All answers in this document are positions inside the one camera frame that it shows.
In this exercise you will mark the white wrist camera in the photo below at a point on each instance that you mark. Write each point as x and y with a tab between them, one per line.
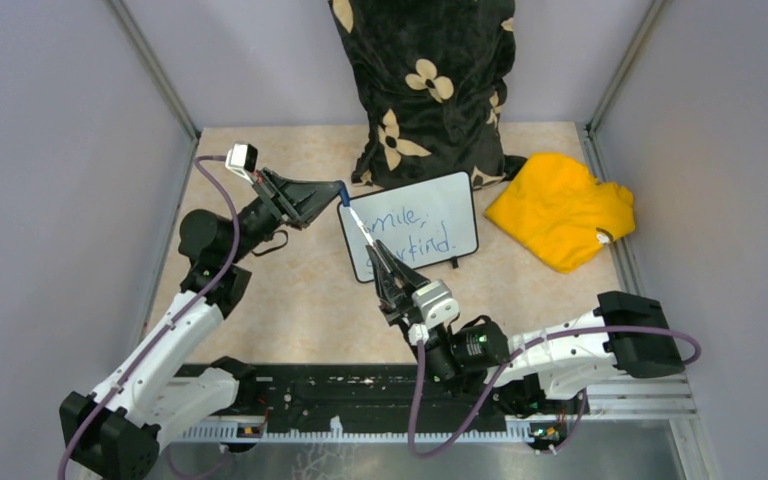
241	160
436	305

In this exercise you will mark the yellow folded garment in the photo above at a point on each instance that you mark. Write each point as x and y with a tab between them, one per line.
561	213

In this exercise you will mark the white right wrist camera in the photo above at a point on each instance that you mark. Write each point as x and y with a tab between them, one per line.
436	305

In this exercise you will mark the aluminium frame post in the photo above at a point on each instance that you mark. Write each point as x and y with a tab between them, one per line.
630	57
147	57

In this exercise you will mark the blue capped whiteboard marker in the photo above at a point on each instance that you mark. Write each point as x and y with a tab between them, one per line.
364	230

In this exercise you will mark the small whiteboard black frame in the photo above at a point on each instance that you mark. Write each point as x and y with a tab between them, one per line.
425	223

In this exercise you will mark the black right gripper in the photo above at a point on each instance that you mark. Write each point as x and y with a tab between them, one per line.
396	305

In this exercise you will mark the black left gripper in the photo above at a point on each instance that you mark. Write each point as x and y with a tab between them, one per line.
296	203

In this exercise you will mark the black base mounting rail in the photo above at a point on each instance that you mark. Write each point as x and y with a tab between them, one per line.
336	403

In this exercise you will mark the black floral plush blanket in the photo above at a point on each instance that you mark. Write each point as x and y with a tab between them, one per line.
430	76

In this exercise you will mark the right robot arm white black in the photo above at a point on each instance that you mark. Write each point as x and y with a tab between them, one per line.
624	333

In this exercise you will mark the blue marker cap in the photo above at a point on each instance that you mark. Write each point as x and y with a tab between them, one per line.
344	195

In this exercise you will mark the left aluminium frame post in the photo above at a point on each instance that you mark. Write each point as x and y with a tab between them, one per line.
147	57

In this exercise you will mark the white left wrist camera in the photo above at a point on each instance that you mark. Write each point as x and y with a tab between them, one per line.
241	160

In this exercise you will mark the right aluminium frame post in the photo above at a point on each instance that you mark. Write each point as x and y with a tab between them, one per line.
630	57

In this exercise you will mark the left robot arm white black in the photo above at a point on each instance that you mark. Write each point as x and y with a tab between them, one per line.
119	429

